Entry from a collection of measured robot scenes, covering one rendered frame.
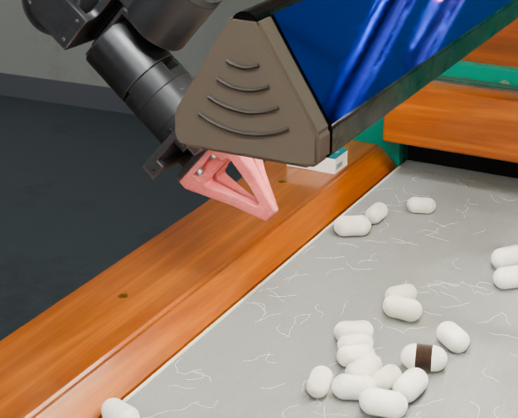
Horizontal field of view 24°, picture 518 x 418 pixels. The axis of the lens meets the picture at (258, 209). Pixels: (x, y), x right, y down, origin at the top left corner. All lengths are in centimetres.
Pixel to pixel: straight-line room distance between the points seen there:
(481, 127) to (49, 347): 56
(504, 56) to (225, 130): 82
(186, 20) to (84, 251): 207
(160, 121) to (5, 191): 245
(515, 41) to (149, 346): 58
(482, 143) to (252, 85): 78
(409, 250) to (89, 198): 219
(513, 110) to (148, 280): 45
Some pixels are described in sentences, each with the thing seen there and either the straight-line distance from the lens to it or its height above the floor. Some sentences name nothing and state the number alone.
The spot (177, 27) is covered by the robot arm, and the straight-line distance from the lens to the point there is 98.
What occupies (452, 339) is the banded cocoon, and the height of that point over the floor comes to 76.
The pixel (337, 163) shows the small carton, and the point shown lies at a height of 78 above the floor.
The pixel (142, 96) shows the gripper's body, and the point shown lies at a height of 95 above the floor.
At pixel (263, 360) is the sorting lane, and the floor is 74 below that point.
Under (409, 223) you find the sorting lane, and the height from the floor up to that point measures 74.
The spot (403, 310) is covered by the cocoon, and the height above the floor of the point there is 75.
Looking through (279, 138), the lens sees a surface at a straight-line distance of 58.
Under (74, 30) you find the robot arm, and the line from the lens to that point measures 101.
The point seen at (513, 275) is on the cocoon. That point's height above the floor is 76.
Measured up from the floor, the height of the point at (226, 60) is 109.
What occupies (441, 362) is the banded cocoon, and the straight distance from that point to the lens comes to 100.
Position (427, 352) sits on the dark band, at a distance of 100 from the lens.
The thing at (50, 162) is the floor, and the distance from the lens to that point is 363.
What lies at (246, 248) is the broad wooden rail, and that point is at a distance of 116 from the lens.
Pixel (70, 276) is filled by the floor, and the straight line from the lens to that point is 290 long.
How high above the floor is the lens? 124
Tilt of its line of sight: 23 degrees down
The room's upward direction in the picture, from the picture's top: straight up
